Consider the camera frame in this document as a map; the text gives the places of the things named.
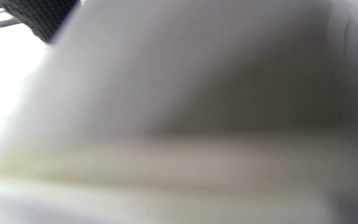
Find person's right hand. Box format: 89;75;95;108
0;0;80;43

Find spiral notebook with clear cover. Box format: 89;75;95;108
0;0;358;224

